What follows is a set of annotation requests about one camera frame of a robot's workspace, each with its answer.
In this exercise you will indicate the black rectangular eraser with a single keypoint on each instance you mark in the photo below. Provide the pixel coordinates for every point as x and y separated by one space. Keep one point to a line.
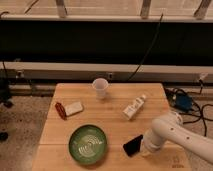
133 146

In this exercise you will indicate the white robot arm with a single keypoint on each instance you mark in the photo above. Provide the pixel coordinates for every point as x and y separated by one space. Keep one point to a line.
168 127

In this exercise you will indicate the clear plastic cup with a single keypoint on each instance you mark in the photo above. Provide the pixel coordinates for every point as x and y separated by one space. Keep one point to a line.
100 86

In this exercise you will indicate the white plastic bottle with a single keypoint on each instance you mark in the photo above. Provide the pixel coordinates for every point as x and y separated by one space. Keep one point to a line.
134 107

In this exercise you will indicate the white rectangular block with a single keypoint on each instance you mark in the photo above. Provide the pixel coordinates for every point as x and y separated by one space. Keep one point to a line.
73 108

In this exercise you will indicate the red brown bar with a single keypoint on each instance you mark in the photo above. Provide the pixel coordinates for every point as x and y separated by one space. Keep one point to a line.
61 111

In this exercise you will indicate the green ceramic bowl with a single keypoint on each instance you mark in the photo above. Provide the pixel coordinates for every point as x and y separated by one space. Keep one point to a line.
88 144

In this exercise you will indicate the blue power box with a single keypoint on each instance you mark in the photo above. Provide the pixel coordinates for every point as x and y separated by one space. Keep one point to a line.
183 102

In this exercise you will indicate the black chair base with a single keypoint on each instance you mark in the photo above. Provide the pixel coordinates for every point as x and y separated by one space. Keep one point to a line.
5 96

